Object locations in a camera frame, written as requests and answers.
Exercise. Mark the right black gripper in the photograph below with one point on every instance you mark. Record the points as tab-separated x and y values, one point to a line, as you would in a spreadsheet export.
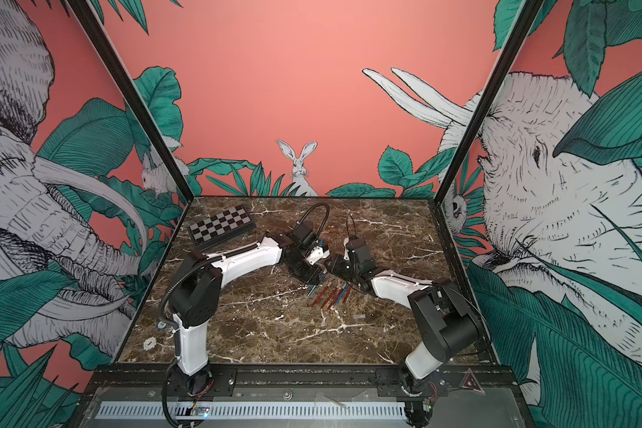
336	266

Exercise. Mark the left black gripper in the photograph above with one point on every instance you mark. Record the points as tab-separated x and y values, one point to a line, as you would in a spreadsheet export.
317	271

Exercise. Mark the blue knife bottom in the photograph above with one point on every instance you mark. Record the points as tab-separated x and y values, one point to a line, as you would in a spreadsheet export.
343	294

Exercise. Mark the red knife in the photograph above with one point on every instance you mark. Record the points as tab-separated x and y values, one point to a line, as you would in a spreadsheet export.
329	297
335	298
347	295
320	296

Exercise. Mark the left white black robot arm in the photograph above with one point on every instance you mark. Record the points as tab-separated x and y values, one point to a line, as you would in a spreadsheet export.
193	297

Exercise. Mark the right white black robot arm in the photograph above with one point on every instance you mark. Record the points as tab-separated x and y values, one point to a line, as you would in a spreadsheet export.
446	320

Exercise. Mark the black white checkerboard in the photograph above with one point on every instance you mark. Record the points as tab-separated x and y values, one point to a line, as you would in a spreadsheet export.
219	228

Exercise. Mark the red warning triangle sticker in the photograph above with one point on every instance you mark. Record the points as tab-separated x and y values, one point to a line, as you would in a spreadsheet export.
470	382

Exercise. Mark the white round table grommet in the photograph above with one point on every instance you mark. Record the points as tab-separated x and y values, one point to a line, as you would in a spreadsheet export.
149	343

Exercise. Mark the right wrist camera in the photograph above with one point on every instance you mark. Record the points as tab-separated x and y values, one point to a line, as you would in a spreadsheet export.
345	247

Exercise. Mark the black front rail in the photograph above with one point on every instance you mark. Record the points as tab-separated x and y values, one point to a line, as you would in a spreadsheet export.
385	379

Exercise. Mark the white perforated cable duct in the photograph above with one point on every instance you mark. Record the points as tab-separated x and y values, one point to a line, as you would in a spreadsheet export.
249	410

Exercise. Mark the right black frame post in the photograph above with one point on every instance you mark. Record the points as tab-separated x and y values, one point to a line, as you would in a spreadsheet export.
516	37

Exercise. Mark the black frame post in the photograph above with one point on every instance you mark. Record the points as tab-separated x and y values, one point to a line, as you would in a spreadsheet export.
516	37
95	32

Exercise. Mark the left black frame post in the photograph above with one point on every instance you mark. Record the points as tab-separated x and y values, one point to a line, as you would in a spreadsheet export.
95	32

